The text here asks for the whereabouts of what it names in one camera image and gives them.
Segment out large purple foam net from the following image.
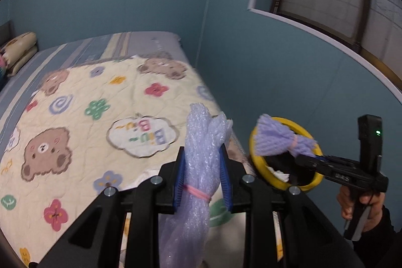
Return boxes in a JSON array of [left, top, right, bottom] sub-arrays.
[[159, 103, 234, 268]]

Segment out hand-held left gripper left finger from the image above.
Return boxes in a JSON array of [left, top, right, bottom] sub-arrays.
[[30, 145, 186, 268]]

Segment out person's right hand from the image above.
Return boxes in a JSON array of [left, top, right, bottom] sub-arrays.
[[337, 185, 385, 229]]

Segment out small frayed purple foam net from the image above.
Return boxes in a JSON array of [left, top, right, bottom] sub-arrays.
[[253, 114, 318, 159]]

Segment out cream printed bear blanket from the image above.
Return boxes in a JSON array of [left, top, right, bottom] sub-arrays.
[[0, 55, 246, 266]]

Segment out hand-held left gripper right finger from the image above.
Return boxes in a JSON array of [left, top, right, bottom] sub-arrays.
[[219, 145, 365, 268]]

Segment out person's right forearm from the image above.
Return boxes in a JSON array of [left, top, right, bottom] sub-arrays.
[[351, 205, 402, 268]]

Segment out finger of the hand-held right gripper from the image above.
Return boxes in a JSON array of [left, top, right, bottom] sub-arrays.
[[295, 152, 330, 170]]

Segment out grey headboard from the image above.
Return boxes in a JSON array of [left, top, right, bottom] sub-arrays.
[[0, 20, 15, 47]]

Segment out beige printed pillow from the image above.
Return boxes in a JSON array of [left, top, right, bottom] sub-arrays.
[[0, 32, 37, 61], [6, 46, 39, 78]]

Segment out white tissue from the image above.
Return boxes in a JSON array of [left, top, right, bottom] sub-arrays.
[[267, 166, 291, 183]]

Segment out yellow rimmed black bin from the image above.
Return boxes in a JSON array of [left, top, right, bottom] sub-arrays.
[[248, 117, 323, 192]]

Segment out bed with striped sheet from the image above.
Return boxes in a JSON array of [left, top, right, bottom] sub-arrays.
[[0, 32, 283, 268]]

